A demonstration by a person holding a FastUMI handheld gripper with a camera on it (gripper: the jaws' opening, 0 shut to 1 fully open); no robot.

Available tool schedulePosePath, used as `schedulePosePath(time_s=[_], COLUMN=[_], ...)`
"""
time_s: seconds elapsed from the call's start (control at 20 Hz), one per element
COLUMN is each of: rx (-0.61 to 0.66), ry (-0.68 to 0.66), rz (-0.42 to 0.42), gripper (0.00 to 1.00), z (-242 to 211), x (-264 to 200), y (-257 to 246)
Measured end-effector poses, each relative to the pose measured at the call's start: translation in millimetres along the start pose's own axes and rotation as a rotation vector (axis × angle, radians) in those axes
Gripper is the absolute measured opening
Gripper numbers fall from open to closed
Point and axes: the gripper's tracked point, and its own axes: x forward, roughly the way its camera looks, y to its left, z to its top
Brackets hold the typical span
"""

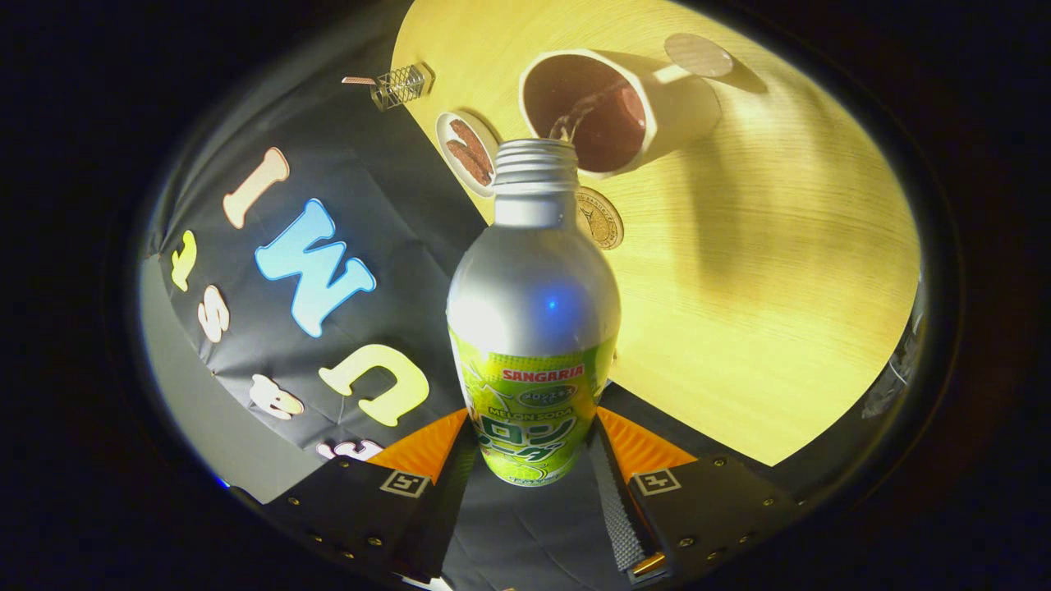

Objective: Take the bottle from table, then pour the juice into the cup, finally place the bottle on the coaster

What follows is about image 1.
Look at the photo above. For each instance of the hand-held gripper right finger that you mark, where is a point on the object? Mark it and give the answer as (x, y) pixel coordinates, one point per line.
(616, 513)

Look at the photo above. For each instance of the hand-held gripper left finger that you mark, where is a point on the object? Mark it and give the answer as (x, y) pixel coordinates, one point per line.
(439, 513)

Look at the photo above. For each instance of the silver green juice bottle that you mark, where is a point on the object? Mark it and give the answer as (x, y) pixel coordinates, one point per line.
(532, 312)

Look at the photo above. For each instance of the round cork coaster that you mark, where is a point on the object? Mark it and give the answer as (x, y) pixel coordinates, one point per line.
(606, 222)

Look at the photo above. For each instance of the round wooden table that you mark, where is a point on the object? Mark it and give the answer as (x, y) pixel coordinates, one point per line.
(764, 287)

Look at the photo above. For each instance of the black backdrop cloth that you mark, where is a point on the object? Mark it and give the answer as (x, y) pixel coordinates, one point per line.
(394, 189)

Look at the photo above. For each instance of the brown meat piece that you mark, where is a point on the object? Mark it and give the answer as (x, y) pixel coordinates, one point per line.
(475, 144)
(465, 162)

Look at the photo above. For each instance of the white round plate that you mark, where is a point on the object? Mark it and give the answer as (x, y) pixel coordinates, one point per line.
(447, 135)

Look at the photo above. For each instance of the pink striped straw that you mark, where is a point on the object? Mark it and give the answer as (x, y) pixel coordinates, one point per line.
(359, 80)

